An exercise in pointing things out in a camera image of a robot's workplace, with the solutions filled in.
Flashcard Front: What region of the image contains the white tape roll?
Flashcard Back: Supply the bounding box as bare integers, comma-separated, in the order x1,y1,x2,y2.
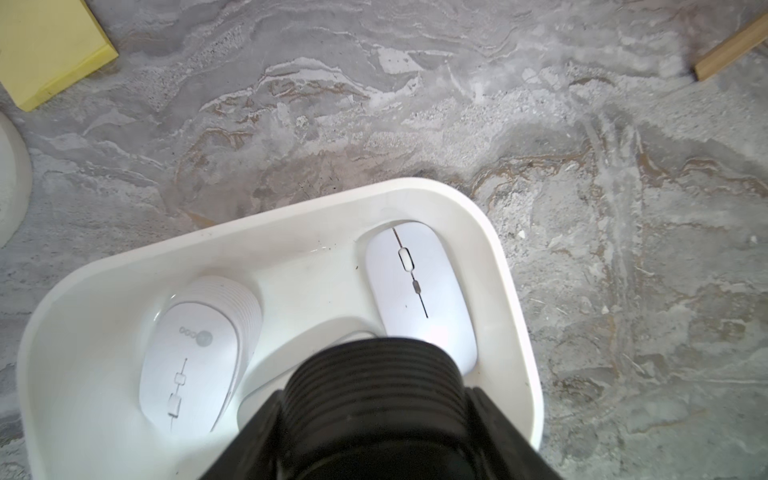
0,114,33,247

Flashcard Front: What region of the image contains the black computer mouse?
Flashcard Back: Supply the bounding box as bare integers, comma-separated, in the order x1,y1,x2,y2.
280,338,470,473

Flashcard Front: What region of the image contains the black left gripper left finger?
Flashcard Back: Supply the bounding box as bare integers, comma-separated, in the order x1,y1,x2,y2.
200,390,283,480

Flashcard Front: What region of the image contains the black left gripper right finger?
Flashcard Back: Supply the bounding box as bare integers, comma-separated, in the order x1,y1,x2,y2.
465,387,561,480

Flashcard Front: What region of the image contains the small wooden easel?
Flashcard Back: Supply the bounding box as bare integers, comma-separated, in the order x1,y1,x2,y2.
693,14,768,81

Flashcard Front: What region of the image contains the white plastic storage box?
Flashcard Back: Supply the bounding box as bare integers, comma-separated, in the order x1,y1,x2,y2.
16,178,545,479

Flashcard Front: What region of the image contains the yellow sticky note pad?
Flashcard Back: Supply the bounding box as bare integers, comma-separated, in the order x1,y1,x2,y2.
1,0,118,112

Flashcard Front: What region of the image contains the white ribbed computer mouse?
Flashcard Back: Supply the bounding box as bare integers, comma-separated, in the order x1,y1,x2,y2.
139,276,263,438

